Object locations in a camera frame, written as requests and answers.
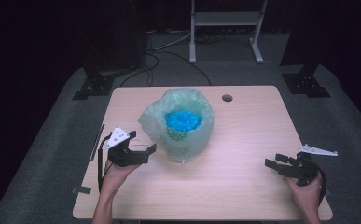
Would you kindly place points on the person's left hand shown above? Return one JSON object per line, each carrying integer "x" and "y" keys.
{"x": 114, "y": 177}

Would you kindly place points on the person's right hand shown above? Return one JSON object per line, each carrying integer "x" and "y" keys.
{"x": 308, "y": 196}

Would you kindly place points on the black tape piece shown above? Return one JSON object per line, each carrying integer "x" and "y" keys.
{"x": 82, "y": 190}

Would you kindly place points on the green plastic bag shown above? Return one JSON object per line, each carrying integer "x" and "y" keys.
{"x": 156, "y": 124}

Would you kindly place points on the black stand base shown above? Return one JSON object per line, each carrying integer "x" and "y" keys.
{"x": 95, "y": 85}
{"x": 305, "y": 84}

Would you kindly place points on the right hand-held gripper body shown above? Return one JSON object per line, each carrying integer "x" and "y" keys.
{"x": 302, "y": 169}

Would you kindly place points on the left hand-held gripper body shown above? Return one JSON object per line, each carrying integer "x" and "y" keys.
{"x": 123, "y": 155}

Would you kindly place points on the blue crumpled contents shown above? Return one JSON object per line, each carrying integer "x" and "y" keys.
{"x": 183, "y": 120}

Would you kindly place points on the white metal stand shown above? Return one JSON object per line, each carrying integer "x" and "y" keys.
{"x": 226, "y": 18}

